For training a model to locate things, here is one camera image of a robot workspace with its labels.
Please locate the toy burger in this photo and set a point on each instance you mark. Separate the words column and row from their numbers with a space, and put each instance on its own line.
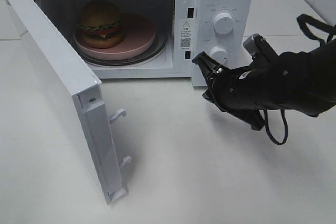
column 99, row 24

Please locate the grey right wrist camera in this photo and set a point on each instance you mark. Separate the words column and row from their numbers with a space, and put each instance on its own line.
column 259, row 49

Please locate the white microwave door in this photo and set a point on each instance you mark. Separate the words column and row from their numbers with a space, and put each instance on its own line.
column 73, row 91

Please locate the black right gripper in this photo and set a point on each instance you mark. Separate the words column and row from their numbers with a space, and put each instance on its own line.
column 222, row 90

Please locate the white microwave oven body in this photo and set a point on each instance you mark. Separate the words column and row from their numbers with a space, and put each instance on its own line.
column 172, row 62

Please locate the glass microwave turntable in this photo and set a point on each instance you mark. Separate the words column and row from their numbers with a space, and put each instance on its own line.
column 156, row 48

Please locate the white microwave knob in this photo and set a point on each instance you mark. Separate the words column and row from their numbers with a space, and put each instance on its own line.
column 219, row 54
column 223, row 22

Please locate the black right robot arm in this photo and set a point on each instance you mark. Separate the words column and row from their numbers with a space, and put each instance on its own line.
column 303, row 82

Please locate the pink round plate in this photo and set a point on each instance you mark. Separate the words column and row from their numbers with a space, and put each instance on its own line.
column 138, row 35

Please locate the white warning label sticker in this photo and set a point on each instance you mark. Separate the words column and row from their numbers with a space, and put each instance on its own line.
column 186, row 27

